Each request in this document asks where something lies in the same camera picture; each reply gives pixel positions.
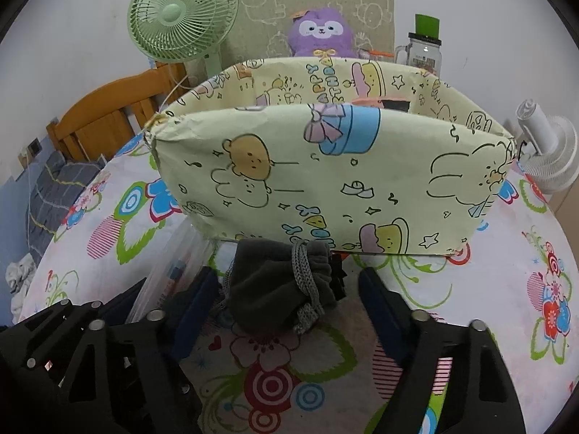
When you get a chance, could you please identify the grey knitted gloves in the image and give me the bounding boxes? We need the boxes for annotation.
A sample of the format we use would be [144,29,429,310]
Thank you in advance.
[227,239,346,337]

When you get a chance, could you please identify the black plastic bag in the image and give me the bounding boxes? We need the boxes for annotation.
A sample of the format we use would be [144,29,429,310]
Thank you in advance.
[381,99,410,113]

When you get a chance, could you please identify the pink packet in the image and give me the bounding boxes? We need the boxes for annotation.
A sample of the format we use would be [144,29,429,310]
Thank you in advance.
[351,96,405,109]

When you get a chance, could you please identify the floral tablecloth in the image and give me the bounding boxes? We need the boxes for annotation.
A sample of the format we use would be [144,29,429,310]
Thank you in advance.
[20,138,578,433]

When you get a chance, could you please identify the yellow cartoon storage box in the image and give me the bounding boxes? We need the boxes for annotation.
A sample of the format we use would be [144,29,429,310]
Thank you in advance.
[144,54,516,255]

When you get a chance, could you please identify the grey plaid pillow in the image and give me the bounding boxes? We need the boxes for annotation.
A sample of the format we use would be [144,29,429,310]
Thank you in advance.
[25,151,106,264]

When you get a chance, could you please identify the wooden bed headboard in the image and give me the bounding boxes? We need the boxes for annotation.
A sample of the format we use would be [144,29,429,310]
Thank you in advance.
[46,62,186,162]

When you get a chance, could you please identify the white standing fan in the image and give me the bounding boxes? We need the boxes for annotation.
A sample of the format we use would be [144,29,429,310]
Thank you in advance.
[515,99,578,195]

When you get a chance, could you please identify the cotton swab container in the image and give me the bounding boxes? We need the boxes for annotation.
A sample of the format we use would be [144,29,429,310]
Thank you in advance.
[358,48,394,62]

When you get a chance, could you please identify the glass jar green lid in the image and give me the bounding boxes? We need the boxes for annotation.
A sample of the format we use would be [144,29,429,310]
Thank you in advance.
[393,14,441,76]

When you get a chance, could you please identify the purple plush toy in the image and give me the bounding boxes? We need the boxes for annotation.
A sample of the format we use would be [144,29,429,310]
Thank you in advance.
[288,7,357,58]

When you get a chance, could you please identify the green desk fan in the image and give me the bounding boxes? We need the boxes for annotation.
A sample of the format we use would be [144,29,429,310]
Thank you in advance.
[128,0,240,76]

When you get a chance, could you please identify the green patterned cardboard sheet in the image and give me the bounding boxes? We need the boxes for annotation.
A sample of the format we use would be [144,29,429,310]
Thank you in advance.
[225,0,396,67]

